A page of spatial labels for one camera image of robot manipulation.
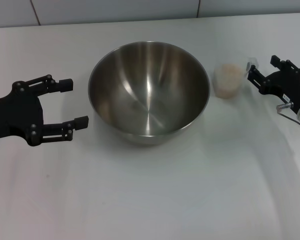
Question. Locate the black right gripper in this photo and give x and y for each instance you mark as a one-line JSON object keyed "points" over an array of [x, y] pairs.
{"points": [[295, 87]]}

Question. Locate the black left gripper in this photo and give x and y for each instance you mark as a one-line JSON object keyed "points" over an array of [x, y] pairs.
{"points": [[17, 115]]}

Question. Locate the clear plastic measuring cup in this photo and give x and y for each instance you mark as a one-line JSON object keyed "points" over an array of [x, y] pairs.
{"points": [[227, 82]]}

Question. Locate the stainless steel mixing bowl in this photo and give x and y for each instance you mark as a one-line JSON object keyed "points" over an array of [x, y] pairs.
{"points": [[150, 95]]}

